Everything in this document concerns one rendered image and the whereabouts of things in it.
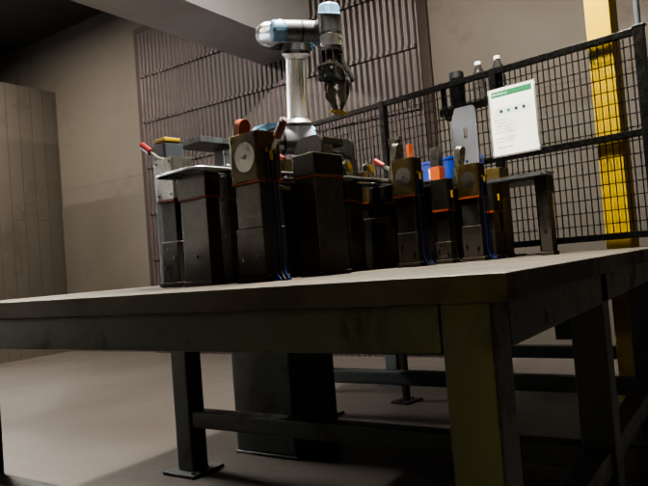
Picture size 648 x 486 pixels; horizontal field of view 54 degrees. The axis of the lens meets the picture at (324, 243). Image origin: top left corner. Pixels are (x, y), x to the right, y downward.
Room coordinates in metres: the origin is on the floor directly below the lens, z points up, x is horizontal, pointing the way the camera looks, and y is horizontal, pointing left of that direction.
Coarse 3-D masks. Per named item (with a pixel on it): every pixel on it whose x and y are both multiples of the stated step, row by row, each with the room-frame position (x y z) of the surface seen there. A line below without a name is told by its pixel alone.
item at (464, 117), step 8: (456, 112) 2.67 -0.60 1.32; (464, 112) 2.64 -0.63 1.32; (472, 112) 2.62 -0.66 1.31; (456, 120) 2.67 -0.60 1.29; (464, 120) 2.65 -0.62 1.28; (472, 120) 2.62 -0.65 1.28; (456, 128) 2.67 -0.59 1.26; (472, 128) 2.62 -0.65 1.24; (456, 136) 2.68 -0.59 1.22; (472, 136) 2.62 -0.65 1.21; (456, 144) 2.68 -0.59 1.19; (464, 144) 2.65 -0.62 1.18; (472, 144) 2.63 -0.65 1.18; (472, 152) 2.63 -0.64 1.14; (472, 160) 2.63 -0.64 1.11
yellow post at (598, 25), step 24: (600, 0) 2.55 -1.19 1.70; (600, 24) 2.56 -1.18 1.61; (600, 48) 2.56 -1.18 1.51; (600, 72) 2.57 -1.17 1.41; (600, 96) 2.57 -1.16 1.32; (624, 96) 2.59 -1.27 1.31; (624, 120) 2.57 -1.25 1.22; (600, 144) 2.59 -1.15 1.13; (624, 144) 2.55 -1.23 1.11; (600, 168) 2.59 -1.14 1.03; (624, 216) 2.54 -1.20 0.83; (624, 240) 2.55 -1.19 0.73; (624, 312) 2.56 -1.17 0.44; (624, 336) 2.57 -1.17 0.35; (624, 360) 2.58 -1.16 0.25
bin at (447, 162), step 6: (450, 156) 2.78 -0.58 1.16; (480, 156) 2.82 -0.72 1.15; (426, 162) 2.90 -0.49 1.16; (444, 162) 2.82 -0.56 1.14; (450, 162) 2.79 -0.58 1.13; (480, 162) 2.82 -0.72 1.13; (426, 168) 2.90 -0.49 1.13; (444, 168) 2.82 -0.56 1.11; (450, 168) 2.79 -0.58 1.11; (426, 174) 2.90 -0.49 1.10; (450, 174) 2.79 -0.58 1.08
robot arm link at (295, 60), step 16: (288, 48) 2.57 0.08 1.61; (304, 48) 2.57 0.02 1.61; (288, 64) 2.60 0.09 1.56; (304, 64) 2.61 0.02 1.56; (288, 80) 2.61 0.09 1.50; (304, 80) 2.62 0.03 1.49; (288, 96) 2.63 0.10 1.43; (304, 96) 2.63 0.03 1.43; (288, 112) 2.64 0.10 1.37; (304, 112) 2.64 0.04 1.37; (288, 128) 2.64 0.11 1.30; (304, 128) 2.63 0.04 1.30; (288, 144) 2.63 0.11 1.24
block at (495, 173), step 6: (492, 168) 2.54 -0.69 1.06; (498, 168) 2.52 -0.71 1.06; (504, 168) 2.56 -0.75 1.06; (486, 174) 2.56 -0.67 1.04; (492, 174) 2.54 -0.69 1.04; (498, 174) 2.52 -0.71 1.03; (504, 174) 2.55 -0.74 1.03; (510, 210) 2.58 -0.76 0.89; (510, 216) 2.57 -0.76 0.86; (510, 222) 2.57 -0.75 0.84; (510, 228) 2.57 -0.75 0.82; (510, 234) 2.56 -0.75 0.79; (510, 240) 2.56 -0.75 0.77
